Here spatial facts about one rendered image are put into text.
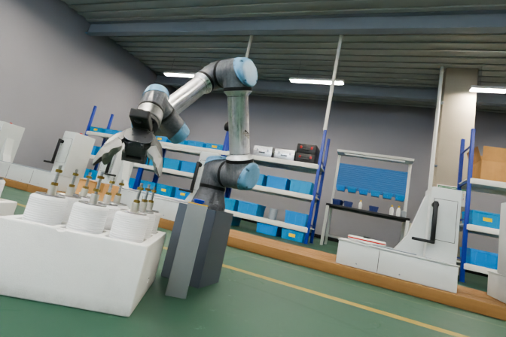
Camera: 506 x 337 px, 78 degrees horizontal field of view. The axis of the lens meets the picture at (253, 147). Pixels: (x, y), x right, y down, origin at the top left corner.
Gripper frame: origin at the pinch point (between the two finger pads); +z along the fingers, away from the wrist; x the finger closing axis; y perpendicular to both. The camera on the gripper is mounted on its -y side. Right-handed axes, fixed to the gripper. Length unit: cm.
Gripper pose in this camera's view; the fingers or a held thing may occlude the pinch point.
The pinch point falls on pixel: (126, 169)
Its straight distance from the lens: 78.9
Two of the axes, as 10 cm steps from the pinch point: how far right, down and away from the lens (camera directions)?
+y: -3.0, 7.0, 6.5
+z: 0.1, 6.9, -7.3
